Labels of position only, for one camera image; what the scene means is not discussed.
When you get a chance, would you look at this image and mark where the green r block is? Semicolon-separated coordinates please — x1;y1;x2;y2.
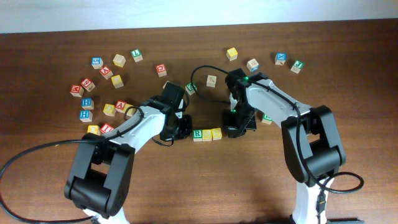
193;129;203;142
262;114;272;124

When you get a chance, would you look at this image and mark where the yellow S block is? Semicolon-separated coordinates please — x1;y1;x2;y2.
211;128;223;141
202;129;213;141

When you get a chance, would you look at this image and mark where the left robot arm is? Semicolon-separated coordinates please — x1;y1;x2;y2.
64;83;192;223

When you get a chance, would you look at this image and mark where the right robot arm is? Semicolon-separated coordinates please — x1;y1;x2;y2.
223;68;346;223

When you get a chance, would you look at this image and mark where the green Z block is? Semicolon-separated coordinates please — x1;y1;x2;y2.
185;83;197;95

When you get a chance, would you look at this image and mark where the wooden picture block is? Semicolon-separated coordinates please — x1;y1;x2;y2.
206;75;217;88

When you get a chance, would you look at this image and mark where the yellow block beside A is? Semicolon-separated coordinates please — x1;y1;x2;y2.
124;104;136;117

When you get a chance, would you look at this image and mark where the wooden block blue side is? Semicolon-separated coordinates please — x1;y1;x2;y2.
246;58;259;72

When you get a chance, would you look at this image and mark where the red Q block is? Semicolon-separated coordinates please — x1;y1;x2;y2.
155;64;167;77

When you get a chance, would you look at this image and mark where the red A block lower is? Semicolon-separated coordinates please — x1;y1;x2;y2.
115;100;127;113

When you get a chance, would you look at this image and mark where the red a block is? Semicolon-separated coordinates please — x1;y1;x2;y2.
99;66;113;80
115;100;127;113

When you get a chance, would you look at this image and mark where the yellow block top right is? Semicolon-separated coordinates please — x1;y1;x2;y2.
226;47;238;61

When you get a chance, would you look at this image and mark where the yellow block mid left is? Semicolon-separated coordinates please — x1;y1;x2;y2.
103;104;116;117

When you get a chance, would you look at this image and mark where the red I block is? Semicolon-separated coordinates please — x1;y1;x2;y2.
100;123;114;134

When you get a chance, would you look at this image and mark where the blue X block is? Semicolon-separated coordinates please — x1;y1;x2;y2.
275;52;287;65

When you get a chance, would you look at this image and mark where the yellow block upper left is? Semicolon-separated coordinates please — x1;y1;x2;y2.
111;75;124;88

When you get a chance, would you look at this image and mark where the green J block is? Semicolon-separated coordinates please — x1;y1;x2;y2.
290;60;305;74

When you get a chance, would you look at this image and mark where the green L block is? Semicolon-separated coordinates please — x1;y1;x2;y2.
131;49;143;62

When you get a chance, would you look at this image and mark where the yellow block bottom left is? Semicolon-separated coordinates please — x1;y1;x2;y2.
87;125;101;136

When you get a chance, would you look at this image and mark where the plain wooden block top-left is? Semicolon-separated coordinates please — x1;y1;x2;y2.
113;54;126;68

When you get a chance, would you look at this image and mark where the red A block upper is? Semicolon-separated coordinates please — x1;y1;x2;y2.
99;66;113;80

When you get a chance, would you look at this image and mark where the blue H block lower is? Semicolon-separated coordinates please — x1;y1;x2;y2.
79;110;93;122

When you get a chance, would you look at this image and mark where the blue h block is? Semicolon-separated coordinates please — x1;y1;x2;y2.
79;110;93;122
81;98;95;110

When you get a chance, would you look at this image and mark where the blue H block upper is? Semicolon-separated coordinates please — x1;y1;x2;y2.
81;98;95;110

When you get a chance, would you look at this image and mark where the red 9 block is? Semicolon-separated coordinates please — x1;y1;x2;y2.
81;78;95;91

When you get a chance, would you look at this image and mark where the blue 5 block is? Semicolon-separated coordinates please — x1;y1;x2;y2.
91;57;103;70

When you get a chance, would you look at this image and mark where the red M block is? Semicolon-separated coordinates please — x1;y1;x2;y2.
70;85;84;98

